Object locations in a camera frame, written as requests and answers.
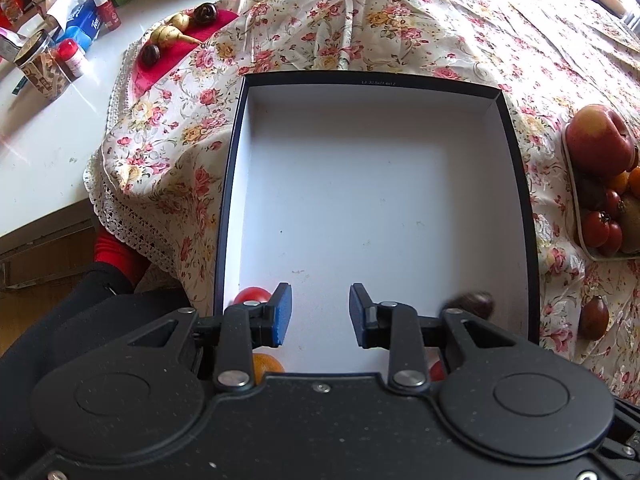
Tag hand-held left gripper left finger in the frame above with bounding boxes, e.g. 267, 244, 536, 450
115, 282, 292, 391

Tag blue tissue pack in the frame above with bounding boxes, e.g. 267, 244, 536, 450
47, 0, 109, 43

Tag patterned canister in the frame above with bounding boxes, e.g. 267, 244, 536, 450
13, 30, 72, 102

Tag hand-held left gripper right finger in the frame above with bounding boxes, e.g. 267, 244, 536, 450
349, 283, 521, 392

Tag red bottle white cap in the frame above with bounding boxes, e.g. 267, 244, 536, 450
92, 0, 122, 32

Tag large red apple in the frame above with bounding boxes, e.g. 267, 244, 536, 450
565, 104, 636, 177

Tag brown oval tomato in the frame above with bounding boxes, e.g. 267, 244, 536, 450
578, 296, 610, 339

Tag floral tablecloth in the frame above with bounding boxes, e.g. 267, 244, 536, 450
83, 0, 640, 407

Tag yellow pear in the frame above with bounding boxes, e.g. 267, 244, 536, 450
151, 26, 202, 47

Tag white fruit plate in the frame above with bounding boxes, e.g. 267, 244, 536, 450
562, 125, 640, 264

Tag pink plate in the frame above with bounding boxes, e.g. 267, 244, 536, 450
129, 7, 240, 107

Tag dark wrinkled passion fruit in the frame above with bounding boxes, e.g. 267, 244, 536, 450
442, 291, 496, 320

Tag small red cap bottle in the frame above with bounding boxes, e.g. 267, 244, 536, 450
56, 39, 89, 79

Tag dark blue cardboard box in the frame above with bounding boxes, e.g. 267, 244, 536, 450
212, 72, 541, 377

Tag red garment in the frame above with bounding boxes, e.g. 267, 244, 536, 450
93, 232, 152, 297

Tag person's leg black pants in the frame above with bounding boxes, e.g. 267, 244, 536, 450
0, 270, 217, 466

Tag brown kiwi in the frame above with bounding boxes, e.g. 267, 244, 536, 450
620, 194, 640, 255

